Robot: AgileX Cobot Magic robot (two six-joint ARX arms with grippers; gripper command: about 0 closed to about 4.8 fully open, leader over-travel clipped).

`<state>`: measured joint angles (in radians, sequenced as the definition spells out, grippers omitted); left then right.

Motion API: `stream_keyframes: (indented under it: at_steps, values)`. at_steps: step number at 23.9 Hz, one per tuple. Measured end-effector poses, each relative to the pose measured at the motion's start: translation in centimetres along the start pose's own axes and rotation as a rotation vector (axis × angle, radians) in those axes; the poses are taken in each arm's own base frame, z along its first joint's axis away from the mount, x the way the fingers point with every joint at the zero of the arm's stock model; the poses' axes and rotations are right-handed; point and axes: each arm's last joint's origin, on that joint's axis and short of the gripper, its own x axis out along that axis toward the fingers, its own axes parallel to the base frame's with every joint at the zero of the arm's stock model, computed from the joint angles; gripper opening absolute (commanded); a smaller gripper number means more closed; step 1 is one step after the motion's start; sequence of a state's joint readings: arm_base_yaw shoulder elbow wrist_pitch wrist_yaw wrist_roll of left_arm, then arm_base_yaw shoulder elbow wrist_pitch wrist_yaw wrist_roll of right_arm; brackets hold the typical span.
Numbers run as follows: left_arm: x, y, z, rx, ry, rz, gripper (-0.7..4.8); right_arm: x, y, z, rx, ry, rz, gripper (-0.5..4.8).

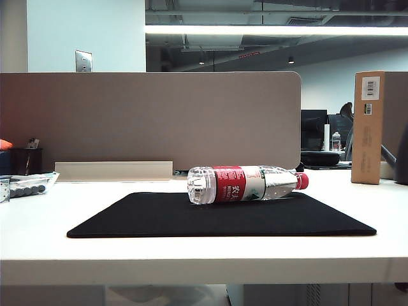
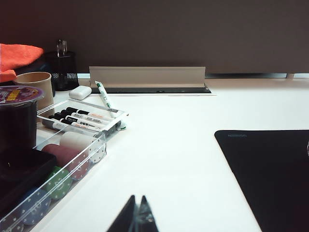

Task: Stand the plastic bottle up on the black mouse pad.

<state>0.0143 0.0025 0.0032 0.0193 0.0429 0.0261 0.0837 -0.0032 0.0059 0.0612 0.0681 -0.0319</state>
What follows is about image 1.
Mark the clear red-label plastic water bottle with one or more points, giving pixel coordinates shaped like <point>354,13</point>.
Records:
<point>229,185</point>

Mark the black mouse pad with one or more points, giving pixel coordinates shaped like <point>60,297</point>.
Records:
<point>191,220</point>

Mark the small clear background bottle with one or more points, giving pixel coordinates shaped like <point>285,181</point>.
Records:
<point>336,141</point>

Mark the beige desk partition panel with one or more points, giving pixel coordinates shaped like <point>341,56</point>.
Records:
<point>143,121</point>

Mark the long cream flat box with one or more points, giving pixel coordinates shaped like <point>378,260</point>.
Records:
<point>111,170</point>

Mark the red ceiling sign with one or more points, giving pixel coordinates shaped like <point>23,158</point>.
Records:
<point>249,55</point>

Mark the black computer monitor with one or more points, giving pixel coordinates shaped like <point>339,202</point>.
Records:
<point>314,127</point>

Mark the dark flat desk mat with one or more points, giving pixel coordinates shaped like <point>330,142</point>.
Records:
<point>318,167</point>

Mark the black round cushion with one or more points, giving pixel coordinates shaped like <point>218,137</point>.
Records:
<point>320,157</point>

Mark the white slim cylinder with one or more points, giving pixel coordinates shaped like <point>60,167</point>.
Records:
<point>326,137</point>

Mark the long ceiling light strip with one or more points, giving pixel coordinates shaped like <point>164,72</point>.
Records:
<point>271,30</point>

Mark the dark office chair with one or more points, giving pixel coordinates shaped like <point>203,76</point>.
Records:
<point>346,110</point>

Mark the tall brown cardboard box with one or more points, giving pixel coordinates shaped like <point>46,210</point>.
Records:
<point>366,143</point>

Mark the grey cabinet under desk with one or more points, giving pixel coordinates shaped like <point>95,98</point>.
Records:
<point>287,294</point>

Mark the metal clip in pen holder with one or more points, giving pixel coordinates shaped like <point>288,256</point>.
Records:
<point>33,143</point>

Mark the black pen holder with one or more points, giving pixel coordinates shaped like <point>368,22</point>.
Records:
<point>28,161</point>

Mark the clear bag of black discs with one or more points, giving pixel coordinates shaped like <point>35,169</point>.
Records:
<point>28,190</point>

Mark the beige partition behind cardboard box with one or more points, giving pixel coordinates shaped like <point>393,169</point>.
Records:
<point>395,111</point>

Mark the orange object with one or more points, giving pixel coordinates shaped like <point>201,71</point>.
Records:
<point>4,145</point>

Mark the dark blue fabric item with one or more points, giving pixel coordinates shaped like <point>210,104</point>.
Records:
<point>4,162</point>

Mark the white box with dots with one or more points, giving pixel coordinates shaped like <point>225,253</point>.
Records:
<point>4,191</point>

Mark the metal wall switch plate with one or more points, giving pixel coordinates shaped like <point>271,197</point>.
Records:
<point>83,60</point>

